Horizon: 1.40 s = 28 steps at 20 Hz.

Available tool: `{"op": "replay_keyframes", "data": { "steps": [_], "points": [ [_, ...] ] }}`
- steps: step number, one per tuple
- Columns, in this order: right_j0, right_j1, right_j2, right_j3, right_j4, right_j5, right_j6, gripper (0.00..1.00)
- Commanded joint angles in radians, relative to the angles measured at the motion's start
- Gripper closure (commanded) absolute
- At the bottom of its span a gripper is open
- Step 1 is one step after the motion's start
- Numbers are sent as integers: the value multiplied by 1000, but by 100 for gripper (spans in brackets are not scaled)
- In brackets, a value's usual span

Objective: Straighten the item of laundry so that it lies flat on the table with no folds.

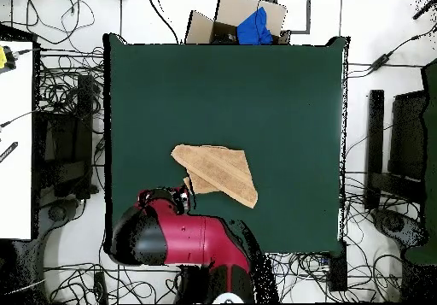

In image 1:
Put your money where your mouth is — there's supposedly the black metal frame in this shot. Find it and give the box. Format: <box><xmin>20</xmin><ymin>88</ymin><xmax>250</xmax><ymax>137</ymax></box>
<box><xmin>262</xmin><ymin>0</ymin><xmax>312</xmax><ymax>35</ymax></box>

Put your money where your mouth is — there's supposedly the black equipment rack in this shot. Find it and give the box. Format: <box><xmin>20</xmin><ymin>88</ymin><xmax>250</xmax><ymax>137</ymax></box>
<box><xmin>38</xmin><ymin>73</ymin><xmax>95</xmax><ymax>198</ymax></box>

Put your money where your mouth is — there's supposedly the white side table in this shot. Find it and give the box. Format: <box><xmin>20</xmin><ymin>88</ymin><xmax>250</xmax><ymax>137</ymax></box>
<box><xmin>0</xmin><ymin>39</ymin><xmax>35</xmax><ymax>241</ymax></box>

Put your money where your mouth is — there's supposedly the black flat case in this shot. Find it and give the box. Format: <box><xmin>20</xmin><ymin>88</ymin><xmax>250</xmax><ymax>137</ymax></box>
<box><xmin>387</xmin><ymin>91</ymin><xmax>428</xmax><ymax>183</ymax></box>

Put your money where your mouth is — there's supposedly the black tripod leg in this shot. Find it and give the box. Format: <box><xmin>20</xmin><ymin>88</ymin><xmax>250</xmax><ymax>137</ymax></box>
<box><xmin>411</xmin><ymin>0</ymin><xmax>437</xmax><ymax>21</ymax></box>

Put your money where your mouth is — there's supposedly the tan terry towel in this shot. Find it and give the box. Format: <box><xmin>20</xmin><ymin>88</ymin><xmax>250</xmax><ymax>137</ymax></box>
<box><xmin>170</xmin><ymin>143</ymin><xmax>259</xmax><ymax>209</ymax></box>

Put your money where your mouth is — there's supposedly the yellow and black device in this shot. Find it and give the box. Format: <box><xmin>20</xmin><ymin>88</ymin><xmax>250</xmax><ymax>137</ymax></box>
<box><xmin>0</xmin><ymin>45</ymin><xmax>17</xmax><ymax>71</ymax></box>

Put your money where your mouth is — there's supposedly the black pedestal foot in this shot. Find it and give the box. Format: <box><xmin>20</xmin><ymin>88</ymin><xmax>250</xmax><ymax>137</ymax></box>
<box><xmin>371</xmin><ymin>208</ymin><xmax>428</xmax><ymax>249</ymax></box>
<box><xmin>46</xmin><ymin>202</ymin><xmax>71</xmax><ymax>223</ymax></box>

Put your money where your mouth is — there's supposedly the open cardboard box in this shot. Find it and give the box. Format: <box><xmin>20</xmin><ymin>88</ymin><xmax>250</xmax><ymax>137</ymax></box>
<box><xmin>184</xmin><ymin>0</ymin><xmax>292</xmax><ymax>45</ymax></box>

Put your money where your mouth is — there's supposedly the black upright bar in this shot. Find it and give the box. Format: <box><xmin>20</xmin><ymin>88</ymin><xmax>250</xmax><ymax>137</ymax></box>
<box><xmin>364</xmin><ymin>89</ymin><xmax>385</xmax><ymax>210</ymax></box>

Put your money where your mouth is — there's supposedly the blue garment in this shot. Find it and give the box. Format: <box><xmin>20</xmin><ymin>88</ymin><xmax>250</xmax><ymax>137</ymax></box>
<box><xmin>236</xmin><ymin>6</ymin><xmax>274</xmax><ymax>45</ymax></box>

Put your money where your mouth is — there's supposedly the small black box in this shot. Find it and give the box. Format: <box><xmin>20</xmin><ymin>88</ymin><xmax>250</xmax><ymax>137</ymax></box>
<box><xmin>328</xmin><ymin>243</ymin><xmax>348</xmax><ymax>292</ymax></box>

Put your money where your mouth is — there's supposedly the black power adapter cable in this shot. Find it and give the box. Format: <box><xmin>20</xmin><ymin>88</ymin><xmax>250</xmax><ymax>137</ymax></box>
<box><xmin>347</xmin><ymin>24</ymin><xmax>437</xmax><ymax>79</ymax></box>

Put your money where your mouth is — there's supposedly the black flat tool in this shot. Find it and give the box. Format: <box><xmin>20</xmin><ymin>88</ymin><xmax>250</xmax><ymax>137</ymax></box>
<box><xmin>0</xmin><ymin>141</ymin><xmax>19</xmax><ymax>164</ymax></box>

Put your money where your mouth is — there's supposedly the dark green table cloth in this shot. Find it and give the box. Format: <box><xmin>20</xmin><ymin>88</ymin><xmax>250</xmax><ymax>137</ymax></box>
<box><xmin>102</xmin><ymin>32</ymin><xmax>349</xmax><ymax>255</ymax></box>

